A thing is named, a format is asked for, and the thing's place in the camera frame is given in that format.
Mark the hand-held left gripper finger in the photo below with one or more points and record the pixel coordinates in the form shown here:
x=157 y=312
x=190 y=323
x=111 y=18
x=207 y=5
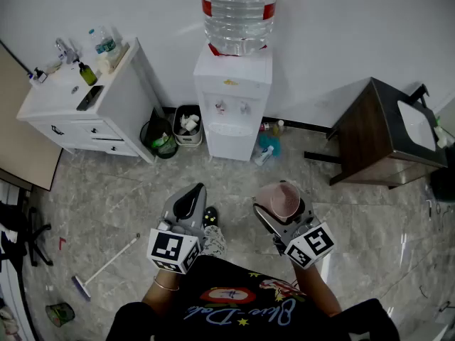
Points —
x=170 y=208
x=201 y=208

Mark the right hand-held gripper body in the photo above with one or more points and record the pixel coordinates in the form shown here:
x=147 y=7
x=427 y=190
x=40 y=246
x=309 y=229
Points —
x=309 y=245

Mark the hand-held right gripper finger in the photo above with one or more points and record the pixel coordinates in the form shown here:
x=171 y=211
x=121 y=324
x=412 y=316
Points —
x=266 y=220
x=306 y=211

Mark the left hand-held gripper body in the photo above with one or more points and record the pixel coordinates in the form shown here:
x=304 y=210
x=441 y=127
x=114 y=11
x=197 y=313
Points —
x=167 y=248

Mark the pink cup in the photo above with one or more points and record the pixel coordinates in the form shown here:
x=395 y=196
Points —
x=284 y=199

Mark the white water dispenser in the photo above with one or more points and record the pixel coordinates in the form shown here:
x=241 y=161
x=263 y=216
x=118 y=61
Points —
x=232 y=137

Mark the person's left forearm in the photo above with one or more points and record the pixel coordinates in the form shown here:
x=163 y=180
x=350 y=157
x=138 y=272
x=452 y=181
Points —
x=161 y=293

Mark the person's right forearm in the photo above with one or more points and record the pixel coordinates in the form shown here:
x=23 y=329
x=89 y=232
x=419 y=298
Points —
x=314 y=290

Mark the large clear water bottle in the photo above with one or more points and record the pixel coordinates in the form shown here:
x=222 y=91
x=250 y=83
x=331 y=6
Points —
x=238 y=16

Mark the black patterned slipper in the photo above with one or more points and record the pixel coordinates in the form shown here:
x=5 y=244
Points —
x=211 y=216

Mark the person's patterned trouser leg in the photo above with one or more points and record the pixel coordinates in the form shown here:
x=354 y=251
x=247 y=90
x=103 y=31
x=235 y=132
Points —
x=215 y=242

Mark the white squeeze bottle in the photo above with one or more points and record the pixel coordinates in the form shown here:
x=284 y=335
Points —
x=263 y=155

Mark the beige rectangular bin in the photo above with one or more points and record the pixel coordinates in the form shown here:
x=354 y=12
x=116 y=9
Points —
x=177 y=133

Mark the teal cloth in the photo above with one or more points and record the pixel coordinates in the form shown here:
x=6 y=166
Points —
x=267 y=141

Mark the yellow bottle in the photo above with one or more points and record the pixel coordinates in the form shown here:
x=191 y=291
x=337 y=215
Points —
x=278 y=129

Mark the dark wooden vanity cabinet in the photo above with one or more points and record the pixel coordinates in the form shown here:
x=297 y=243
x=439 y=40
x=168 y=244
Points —
x=359 y=133

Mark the small pink box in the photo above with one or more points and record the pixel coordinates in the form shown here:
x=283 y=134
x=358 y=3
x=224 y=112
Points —
x=265 y=126

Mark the black printed shirt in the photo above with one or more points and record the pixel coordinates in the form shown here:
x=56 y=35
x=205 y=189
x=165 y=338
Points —
x=227 y=322

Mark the red angled piece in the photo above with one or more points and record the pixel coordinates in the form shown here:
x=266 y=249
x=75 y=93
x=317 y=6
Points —
x=62 y=244

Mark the white sink cabinet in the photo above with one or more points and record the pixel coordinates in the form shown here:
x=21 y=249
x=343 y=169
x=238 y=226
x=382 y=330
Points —
x=117 y=101

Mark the small green bin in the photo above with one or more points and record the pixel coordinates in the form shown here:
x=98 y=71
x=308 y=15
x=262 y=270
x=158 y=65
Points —
x=59 y=314

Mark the black office chair base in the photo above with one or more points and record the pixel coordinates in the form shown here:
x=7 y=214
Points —
x=33 y=236

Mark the black phone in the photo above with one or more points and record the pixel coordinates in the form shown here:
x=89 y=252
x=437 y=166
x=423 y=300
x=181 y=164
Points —
x=90 y=98

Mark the white square basin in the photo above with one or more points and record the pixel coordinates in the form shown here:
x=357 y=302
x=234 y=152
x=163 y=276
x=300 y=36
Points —
x=416 y=126

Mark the green soap bottle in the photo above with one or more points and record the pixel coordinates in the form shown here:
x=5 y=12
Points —
x=87 y=75

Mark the beige folded cloth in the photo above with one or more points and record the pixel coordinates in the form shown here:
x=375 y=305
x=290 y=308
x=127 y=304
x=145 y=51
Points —
x=108 y=60

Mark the beige door panel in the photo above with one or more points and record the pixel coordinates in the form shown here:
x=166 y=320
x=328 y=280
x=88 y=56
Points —
x=25 y=137

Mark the black faucet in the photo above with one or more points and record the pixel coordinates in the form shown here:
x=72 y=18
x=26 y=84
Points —
x=421 y=92

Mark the small clear plastic bottle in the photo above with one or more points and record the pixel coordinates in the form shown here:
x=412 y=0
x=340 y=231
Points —
x=104 y=41

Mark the small dark pump bottle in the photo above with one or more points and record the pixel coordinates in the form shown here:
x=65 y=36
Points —
x=40 y=75

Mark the chrome faucet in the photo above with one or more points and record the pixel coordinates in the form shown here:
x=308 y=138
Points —
x=67 y=52

